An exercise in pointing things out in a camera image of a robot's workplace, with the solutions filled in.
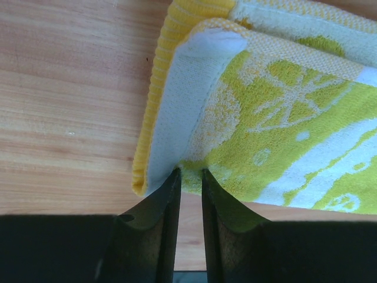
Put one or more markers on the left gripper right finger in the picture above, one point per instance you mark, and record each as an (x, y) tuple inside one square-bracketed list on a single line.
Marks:
[(243, 246)]

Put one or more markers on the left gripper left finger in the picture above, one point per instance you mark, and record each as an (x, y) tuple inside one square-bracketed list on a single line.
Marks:
[(138, 245)]

